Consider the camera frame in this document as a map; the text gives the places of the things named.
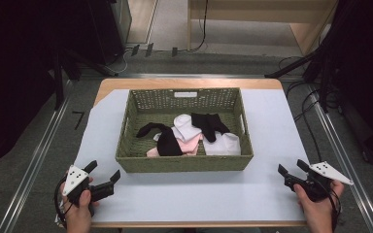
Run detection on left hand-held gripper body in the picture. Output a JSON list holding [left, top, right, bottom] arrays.
[[61, 164, 116, 209]]

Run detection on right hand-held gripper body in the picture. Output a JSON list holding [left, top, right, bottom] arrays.
[[284, 160, 355, 203]]

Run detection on person's right hand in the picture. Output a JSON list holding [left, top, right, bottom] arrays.
[[292, 179, 346, 225]]

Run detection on person's left hand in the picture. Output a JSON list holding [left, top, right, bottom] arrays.
[[59, 176, 100, 228]]

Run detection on green woven basket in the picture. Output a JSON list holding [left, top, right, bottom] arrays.
[[115, 86, 254, 174]]

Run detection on long black sock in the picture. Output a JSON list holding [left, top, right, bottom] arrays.
[[135, 121, 185, 157]]

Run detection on flat white sock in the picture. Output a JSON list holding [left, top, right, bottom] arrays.
[[202, 131, 243, 156]]

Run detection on white table mat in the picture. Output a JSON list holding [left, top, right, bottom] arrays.
[[73, 88, 309, 224]]

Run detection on pink sock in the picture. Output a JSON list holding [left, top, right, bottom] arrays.
[[146, 133, 205, 158]]

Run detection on rolled white sock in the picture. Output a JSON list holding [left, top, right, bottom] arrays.
[[170, 114, 204, 144]]

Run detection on short black sock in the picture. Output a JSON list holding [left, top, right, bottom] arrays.
[[190, 112, 232, 144]]

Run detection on black stand leg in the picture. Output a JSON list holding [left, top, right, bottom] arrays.
[[264, 48, 322, 80], [51, 48, 120, 112]]

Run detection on light wooden shelf unit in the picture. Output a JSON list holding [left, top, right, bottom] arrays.
[[186, 0, 339, 56]]

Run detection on dark cabinet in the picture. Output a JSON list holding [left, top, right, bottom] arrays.
[[85, 0, 133, 65]]

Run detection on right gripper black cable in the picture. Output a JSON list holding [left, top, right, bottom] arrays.
[[317, 181, 342, 231]]

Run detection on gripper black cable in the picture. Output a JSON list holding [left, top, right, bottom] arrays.
[[317, 181, 342, 231], [53, 176, 71, 228]]

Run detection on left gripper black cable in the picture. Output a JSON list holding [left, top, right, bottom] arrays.
[[53, 176, 71, 228]]

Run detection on metal floor rail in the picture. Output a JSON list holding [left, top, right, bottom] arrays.
[[0, 78, 76, 233], [79, 73, 305, 81], [306, 83, 373, 233]]

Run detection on black floor cables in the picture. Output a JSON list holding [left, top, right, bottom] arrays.
[[277, 55, 339, 163]]

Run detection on white floor cable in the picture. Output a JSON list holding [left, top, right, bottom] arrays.
[[104, 48, 134, 75]]

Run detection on hanging black cable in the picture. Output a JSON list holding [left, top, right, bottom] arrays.
[[187, 0, 209, 53]]

